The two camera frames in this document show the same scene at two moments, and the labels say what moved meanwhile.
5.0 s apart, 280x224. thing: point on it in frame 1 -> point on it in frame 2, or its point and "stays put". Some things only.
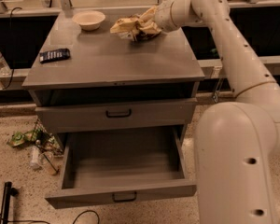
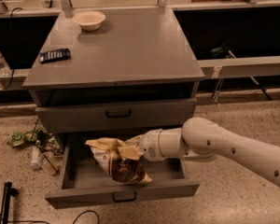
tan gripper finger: x=150 y=29 -> x=130 y=152
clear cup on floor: x=49 y=160 stays put
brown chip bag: x=128 y=27 -> x=124 y=171
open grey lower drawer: x=110 y=167 stays put
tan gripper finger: x=148 y=15 -> x=135 y=141
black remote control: x=54 y=55 stays put
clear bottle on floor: x=35 y=163 stays put
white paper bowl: x=89 y=21 stays put
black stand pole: x=8 y=190 stays put
